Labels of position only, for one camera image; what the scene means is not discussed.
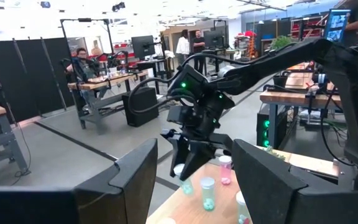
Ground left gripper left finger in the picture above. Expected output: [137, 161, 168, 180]
[75, 138, 158, 224]

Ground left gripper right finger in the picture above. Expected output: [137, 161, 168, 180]
[231, 139, 308, 224]

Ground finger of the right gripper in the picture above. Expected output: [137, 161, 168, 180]
[170, 136, 188, 170]
[179, 147, 216, 182]

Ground pink medicine bottle white cap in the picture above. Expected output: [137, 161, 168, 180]
[218, 154, 233, 186]

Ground black computer green lights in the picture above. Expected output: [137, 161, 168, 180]
[255, 107, 272, 149]

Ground black box on floor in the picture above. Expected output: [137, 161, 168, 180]
[122, 86, 160, 128]

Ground black floor tape line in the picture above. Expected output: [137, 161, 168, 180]
[34, 120, 180, 191]

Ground person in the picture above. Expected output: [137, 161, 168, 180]
[193, 30, 206, 74]
[67, 47, 101, 82]
[175, 29, 191, 65]
[334, 0, 358, 47]

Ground black computer monitor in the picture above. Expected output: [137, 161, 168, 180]
[131, 35, 156, 60]
[204, 30, 225, 49]

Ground green background plant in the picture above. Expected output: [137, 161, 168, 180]
[270, 35, 293, 50]

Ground black partition panels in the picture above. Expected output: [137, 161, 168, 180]
[0, 37, 76, 124]

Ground blue lit screen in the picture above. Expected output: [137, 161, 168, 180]
[323, 8, 351, 43]

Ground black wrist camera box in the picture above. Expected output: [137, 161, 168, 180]
[166, 105, 198, 126]

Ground wooden shelf black metal frame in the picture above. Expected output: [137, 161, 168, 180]
[146, 149, 291, 224]

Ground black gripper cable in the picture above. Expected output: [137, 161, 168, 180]
[127, 52, 198, 116]

